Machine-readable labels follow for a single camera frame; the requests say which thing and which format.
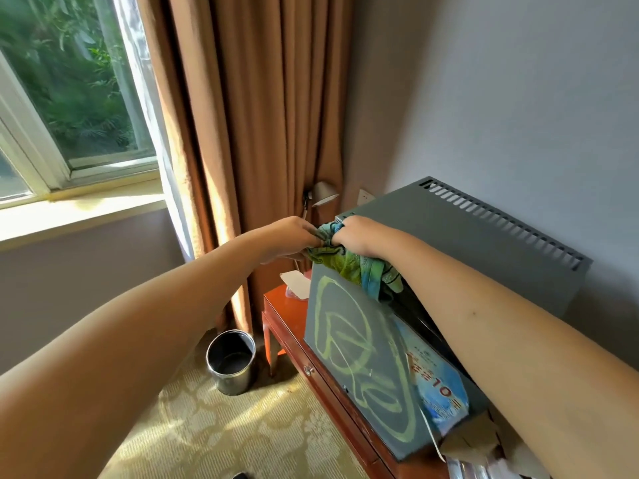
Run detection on person's left hand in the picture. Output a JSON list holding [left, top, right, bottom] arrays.
[[259, 216, 326, 265]]

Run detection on person's right hand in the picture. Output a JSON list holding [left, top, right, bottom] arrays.
[[331, 216, 396, 260]]

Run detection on green blue cleaning cloth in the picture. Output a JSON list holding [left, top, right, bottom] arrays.
[[305, 222, 405, 303]]

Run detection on grey mini fridge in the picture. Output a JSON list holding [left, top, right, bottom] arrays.
[[303, 176, 594, 462]]

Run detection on brown cardboard pieces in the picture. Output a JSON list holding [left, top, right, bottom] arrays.
[[439, 411, 506, 465]]

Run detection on clear plastic water bottles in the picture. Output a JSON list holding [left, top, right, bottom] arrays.
[[447, 456, 493, 479]]

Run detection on person's right forearm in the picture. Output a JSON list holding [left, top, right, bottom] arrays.
[[379, 229, 639, 479]]

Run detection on person's left forearm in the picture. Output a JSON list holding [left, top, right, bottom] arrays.
[[0, 225, 282, 479]]

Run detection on grey metal lamp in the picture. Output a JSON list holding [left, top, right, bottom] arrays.
[[299, 181, 341, 221]]

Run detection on brown curtain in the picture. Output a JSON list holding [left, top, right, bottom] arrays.
[[134, 0, 356, 336]]

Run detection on round metal trash bin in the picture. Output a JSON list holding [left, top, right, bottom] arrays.
[[205, 329, 258, 397]]

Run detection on white sheer curtain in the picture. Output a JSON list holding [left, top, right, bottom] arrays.
[[111, 0, 198, 261]]

